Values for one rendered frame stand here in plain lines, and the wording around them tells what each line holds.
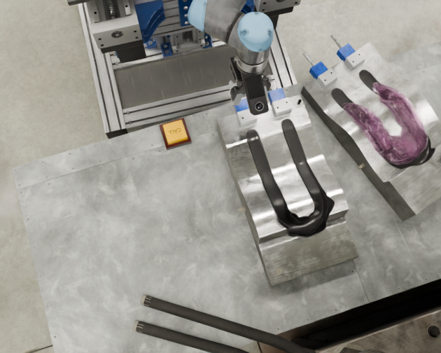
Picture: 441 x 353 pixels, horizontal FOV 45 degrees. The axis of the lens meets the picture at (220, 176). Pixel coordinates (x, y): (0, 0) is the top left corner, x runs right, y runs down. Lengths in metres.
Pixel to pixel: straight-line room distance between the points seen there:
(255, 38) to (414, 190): 0.69
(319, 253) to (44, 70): 1.70
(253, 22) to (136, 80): 1.29
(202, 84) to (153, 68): 0.23
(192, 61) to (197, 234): 1.04
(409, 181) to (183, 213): 0.65
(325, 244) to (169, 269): 0.45
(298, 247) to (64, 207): 0.69
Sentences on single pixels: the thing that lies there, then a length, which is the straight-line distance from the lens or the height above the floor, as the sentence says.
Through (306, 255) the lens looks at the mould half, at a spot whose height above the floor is 0.86.
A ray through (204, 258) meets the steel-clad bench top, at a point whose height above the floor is 0.80.
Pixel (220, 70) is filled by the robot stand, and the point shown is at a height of 0.21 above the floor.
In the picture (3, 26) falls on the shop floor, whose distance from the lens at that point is 2.92.
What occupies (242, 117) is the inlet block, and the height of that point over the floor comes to 0.92.
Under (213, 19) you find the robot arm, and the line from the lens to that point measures 1.20.
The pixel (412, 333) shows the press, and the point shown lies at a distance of 1.68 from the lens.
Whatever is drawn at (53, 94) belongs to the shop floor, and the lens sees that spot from 2.68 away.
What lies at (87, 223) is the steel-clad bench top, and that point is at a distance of 1.63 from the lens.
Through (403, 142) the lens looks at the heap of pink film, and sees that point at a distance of 1.66.
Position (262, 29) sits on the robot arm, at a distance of 1.17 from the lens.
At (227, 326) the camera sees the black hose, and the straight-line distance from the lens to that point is 1.48.
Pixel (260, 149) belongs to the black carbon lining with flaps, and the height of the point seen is 0.88.
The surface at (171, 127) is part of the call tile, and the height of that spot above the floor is 0.84.
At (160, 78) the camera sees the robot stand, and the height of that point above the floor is 0.21.
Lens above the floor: 2.37
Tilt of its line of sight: 75 degrees down
